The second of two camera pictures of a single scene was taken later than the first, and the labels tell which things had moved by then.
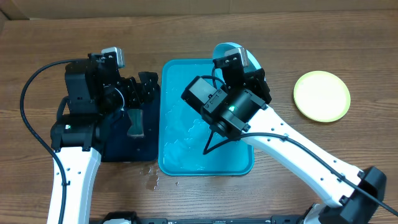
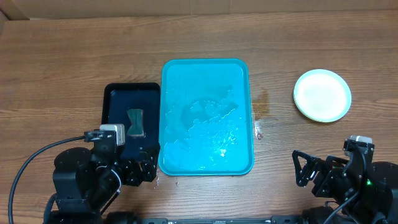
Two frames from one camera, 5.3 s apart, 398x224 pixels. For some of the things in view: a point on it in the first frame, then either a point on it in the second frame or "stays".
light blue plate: (219, 49) to (323, 95)
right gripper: (258, 83) to (322, 175)
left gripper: (148, 90) to (148, 168)
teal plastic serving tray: (188, 144) stays
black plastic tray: (119, 147) stays
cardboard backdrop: (19, 10) stays
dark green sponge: (137, 127) stays
